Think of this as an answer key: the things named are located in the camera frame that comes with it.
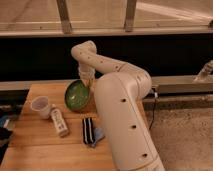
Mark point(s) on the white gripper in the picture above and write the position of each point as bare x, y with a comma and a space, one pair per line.
87, 75

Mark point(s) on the green ceramic bowl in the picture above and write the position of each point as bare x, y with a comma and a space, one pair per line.
77, 96

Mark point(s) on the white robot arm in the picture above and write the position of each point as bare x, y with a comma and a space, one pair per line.
116, 94

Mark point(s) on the white labelled bottle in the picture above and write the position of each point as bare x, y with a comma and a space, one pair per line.
59, 122

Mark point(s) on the white plastic cup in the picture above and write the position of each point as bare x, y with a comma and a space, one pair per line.
41, 105

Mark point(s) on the blue cloth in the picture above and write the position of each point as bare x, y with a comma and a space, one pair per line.
98, 135

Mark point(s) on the dark objects at left edge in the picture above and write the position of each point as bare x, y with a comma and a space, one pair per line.
5, 134

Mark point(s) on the white object at right edge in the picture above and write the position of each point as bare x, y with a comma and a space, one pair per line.
204, 72

